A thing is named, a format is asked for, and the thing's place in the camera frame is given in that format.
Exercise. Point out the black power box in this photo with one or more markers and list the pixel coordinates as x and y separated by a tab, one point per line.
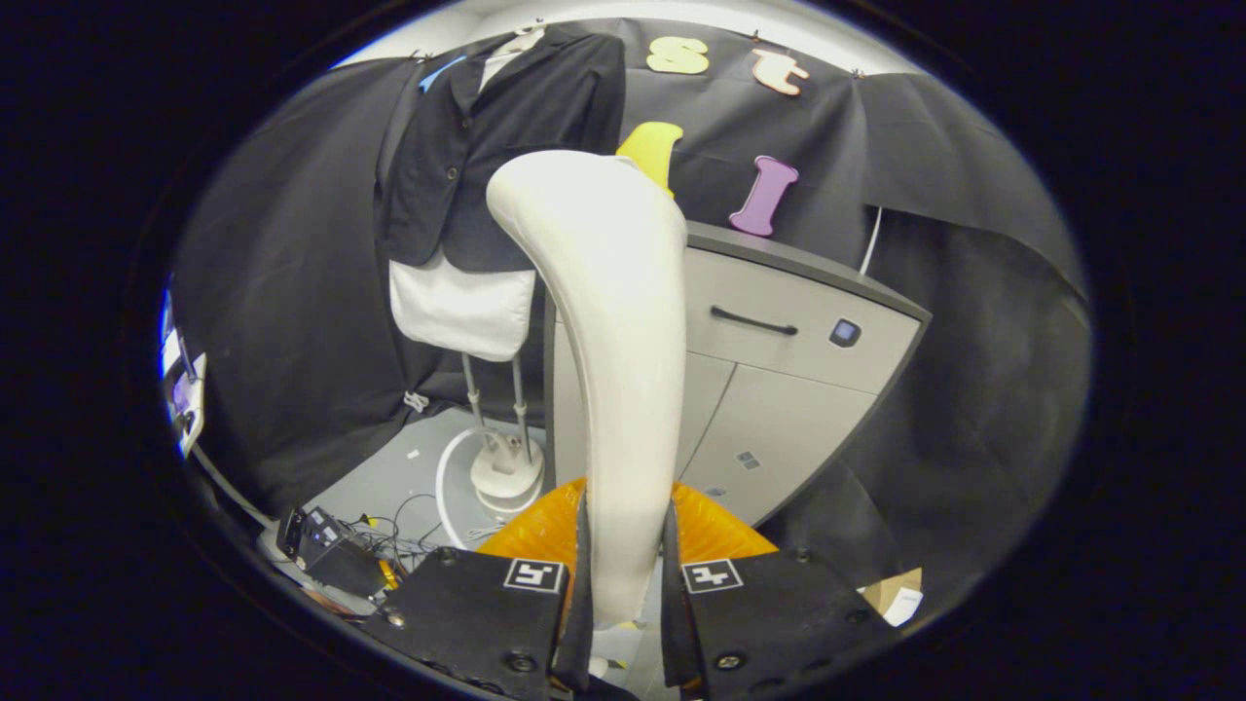
326	550

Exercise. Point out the small cabinet lock panel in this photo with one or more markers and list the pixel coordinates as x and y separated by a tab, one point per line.
844	332

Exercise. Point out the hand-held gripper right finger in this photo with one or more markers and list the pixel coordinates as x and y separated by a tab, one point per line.
779	623

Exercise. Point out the grey cabinet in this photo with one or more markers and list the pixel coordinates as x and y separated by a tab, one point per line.
779	389

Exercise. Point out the lit screen device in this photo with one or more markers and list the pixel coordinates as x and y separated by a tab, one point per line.
183	389

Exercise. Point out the black suit jacket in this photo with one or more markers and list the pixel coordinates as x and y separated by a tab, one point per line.
506	127

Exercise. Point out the cardboard box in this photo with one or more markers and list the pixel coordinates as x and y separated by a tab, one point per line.
896	596

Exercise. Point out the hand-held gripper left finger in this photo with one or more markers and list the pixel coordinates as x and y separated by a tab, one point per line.
467	613

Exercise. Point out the white garment steamer head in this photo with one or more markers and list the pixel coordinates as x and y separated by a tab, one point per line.
613	341

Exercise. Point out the small white clip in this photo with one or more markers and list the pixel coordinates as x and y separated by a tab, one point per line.
417	400

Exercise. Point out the black backdrop cloth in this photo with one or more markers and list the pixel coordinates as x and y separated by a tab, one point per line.
292	292

